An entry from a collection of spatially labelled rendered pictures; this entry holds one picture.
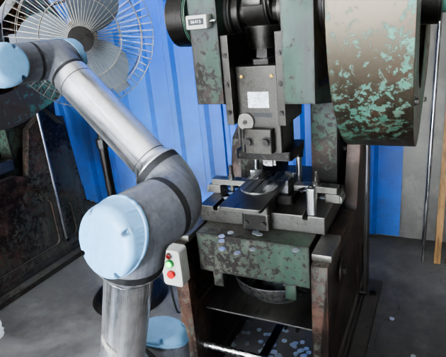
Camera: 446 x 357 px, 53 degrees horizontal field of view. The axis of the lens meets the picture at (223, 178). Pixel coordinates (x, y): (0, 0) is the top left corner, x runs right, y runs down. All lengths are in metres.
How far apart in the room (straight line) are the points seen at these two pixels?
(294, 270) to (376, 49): 0.74
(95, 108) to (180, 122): 2.18
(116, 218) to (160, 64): 2.42
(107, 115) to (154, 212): 0.24
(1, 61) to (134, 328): 0.51
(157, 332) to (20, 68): 0.61
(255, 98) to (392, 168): 1.40
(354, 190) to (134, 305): 1.15
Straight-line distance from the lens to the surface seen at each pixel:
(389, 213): 2.79
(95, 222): 0.69
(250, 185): 1.49
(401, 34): 1.01
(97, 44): 1.95
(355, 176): 1.76
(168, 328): 1.06
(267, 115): 1.44
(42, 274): 2.81
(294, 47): 1.33
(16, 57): 0.88
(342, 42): 1.03
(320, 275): 1.35
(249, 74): 1.44
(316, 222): 1.44
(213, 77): 1.44
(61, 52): 0.95
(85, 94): 0.88
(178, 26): 1.53
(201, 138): 2.98
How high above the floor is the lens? 1.32
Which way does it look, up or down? 20 degrees down
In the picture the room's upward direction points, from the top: 5 degrees counter-clockwise
